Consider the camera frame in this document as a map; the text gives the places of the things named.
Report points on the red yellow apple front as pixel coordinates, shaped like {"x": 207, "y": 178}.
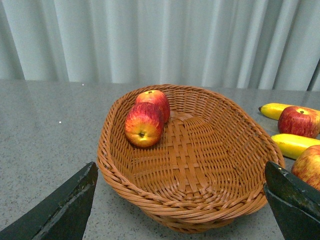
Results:
{"x": 144, "y": 124}

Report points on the brown wicker apple basket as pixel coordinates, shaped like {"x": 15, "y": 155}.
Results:
{"x": 207, "y": 169}

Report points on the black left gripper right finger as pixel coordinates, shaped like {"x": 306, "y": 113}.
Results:
{"x": 294, "y": 204}

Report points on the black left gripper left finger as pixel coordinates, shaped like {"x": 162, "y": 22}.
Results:
{"x": 62, "y": 215}

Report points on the yellow banana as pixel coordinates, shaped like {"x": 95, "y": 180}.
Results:
{"x": 292, "y": 146}
{"x": 274, "y": 110}

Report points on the white pleated curtain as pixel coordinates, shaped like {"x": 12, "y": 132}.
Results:
{"x": 260, "y": 44}

